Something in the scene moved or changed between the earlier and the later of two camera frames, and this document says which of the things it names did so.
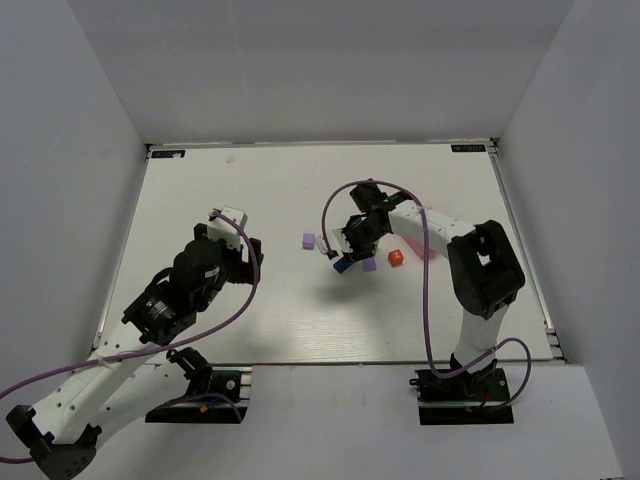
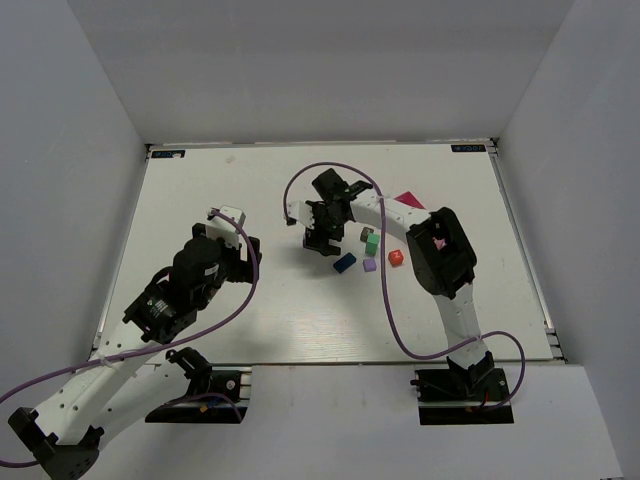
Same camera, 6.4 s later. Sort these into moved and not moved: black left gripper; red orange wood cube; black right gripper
Moved: black right gripper
Not moved: black left gripper; red orange wood cube
